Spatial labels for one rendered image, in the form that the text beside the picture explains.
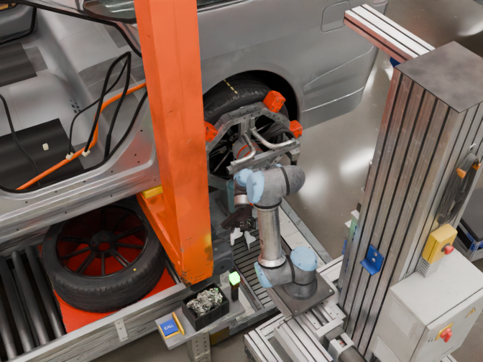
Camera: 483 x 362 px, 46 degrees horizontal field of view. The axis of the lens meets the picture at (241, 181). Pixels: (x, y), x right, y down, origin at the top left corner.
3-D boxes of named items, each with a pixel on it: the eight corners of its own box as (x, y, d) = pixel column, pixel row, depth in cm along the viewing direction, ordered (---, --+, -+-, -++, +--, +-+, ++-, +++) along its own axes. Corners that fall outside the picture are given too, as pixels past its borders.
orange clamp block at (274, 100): (270, 105, 304) (279, 92, 300) (277, 113, 299) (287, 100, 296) (261, 103, 299) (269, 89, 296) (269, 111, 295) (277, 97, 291)
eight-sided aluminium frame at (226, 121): (280, 163, 341) (286, 91, 301) (286, 170, 337) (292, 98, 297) (200, 195, 323) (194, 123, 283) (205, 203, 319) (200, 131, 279)
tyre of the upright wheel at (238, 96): (184, 180, 347) (275, 131, 359) (201, 206, 332) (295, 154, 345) (153, 104, 295) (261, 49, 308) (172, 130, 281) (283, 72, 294)
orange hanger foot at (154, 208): (162, 190, 333) (156, 148, 308) (201, 253, 302) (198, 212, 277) (136, 200, 328) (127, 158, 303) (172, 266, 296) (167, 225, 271)
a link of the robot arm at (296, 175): (313, 161, 216) (277, 159, 263) (286, 166, 214) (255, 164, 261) (318, 190, 217) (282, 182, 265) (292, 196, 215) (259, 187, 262)
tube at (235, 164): (245, 135, 299) (245, 119, 291) (263, 157, 287) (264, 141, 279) (215, 146, 293) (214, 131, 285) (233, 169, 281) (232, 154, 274)
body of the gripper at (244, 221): (248, 228, 254) (247, 202, 258) (231, 230, 258) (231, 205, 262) (256, 231, 260) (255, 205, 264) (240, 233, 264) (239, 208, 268)
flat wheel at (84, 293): (120, 203, 360) (113, 177, 342) (189, 263, 328) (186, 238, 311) (29, 264, 327) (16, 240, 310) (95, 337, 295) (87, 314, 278)
